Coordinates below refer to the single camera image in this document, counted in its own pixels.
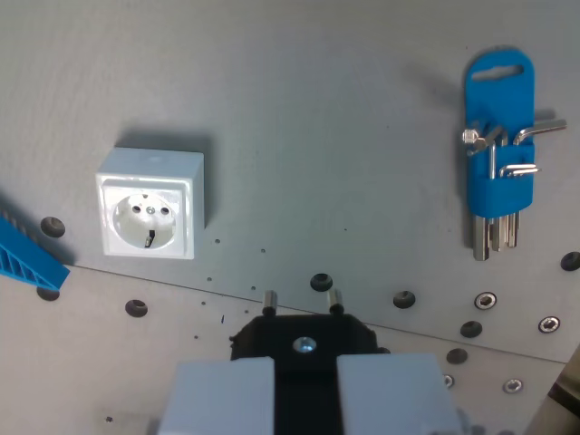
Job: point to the thick silver hex key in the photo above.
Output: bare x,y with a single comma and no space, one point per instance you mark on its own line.
496,235

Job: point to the thin silver hex key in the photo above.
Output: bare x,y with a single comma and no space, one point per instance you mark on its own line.
491,161

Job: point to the long-armed silver hex key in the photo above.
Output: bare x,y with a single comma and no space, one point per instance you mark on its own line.
541,128

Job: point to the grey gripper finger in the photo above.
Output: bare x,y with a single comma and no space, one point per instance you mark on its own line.
394,394
222,399

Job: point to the small silver hex key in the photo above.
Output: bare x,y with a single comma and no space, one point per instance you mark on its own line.
519,171

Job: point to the largest silver hex key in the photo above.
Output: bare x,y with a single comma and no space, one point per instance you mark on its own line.
481,240

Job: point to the black countersunk screw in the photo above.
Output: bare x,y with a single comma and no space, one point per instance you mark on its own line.
53,226

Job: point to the white wall socket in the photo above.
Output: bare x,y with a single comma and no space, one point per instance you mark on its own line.
149,204

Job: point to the blue hex key holder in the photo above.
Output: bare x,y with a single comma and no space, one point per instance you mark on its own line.
500,90

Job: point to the blue ribbed plastic wedge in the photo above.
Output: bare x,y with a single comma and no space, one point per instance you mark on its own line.
31,263

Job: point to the black power plug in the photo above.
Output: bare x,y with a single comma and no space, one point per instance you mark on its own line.
306,331

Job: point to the silver socket head screw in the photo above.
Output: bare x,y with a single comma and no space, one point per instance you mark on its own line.
485,300
512,386
448,380
548,324

